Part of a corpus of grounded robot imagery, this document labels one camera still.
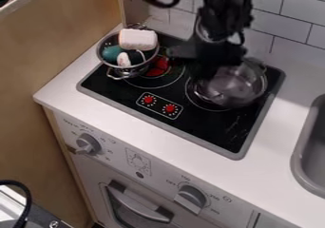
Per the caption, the toy sink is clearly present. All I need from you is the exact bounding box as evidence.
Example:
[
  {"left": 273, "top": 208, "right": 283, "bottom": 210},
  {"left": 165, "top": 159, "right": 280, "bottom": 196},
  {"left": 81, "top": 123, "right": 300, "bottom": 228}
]
[{"left": 289, "top": 93, "right": 325, "bottom": 200}]

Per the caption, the silver strainer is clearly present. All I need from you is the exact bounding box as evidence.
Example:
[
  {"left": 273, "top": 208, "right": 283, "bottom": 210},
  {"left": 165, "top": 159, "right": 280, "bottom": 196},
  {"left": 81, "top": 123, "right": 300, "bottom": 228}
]
[{"left": 95, "top": 23, "right": 162, "bottom": 81}]

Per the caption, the black cable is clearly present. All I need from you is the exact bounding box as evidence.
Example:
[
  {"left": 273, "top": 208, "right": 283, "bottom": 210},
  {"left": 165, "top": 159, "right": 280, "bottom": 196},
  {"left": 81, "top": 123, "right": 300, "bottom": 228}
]
[{"left": 0, "top": 180, "right": 35, "bottom": 228}]

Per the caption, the toy stove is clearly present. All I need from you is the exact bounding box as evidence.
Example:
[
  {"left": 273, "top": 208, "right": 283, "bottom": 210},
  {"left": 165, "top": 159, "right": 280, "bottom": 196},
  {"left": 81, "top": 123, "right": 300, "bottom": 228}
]
[{"left": 76, "top": 28, "right": 287, "bottom": 162}]

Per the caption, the teal toy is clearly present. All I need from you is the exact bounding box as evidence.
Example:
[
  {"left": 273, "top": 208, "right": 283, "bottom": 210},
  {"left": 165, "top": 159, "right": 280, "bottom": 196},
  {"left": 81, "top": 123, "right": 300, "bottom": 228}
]
[{"left": 100, "top": 45, "right": 126, "bottom": 66}]

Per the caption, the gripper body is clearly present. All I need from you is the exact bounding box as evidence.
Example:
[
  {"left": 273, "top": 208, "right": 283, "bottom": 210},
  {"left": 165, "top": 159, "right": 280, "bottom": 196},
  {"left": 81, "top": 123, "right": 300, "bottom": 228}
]
[{"left": 164, "top": 31, "right": 251, "bottom": 81}]

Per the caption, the silver pot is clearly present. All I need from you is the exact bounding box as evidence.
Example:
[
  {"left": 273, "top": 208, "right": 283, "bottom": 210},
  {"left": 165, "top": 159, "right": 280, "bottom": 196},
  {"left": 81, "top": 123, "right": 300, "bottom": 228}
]
[{"left": 190, "top": 58, "right": 270, "bottom": 110}]

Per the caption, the small white toy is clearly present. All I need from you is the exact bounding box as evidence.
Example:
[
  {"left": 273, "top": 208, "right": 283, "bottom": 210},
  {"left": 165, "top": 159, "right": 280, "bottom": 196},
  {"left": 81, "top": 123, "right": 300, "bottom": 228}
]
[{"left": 115, "top": 51, "right": 134, "bottom": 67}]

